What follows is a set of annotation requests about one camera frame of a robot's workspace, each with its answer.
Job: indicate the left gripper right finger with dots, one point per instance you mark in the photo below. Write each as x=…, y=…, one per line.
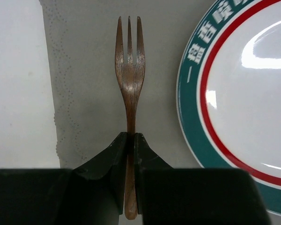
x=193, y=196

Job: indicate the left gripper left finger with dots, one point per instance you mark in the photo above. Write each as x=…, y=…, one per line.
x=91, y=194

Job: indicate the grey cloth placemat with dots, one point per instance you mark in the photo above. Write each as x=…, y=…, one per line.
x=89, y=109

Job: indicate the brown wooden fork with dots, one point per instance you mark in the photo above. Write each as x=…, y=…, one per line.
x=130, y=79

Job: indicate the white plate green red rim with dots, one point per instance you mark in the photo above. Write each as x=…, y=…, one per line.
x=229, y=92

